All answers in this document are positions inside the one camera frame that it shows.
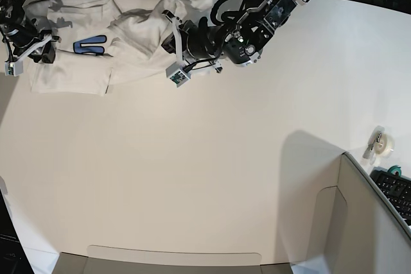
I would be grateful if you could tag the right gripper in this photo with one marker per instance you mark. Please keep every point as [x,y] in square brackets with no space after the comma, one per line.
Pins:
[39,49]

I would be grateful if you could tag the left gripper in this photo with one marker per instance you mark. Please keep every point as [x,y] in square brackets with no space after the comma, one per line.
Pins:
[193,46]

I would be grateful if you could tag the white printed t-shirt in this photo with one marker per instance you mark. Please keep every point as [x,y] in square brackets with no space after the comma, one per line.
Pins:
[106,42]

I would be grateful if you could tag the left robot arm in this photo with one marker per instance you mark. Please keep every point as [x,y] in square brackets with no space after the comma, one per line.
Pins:
[237,30]

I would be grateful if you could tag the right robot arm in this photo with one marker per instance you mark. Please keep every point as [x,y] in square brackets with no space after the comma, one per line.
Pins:
[22,39]

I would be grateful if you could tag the clear tape roll dispenser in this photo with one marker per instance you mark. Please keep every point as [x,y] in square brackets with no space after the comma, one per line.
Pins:
[380,145]

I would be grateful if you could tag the green tape roll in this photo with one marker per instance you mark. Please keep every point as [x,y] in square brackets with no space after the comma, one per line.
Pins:
[395,170]

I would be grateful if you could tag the black computer keyboard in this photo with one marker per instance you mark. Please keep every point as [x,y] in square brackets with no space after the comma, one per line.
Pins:
[396,190]

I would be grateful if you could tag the grey cardboard box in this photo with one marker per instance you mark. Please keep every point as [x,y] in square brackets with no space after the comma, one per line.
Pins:
[355,229]

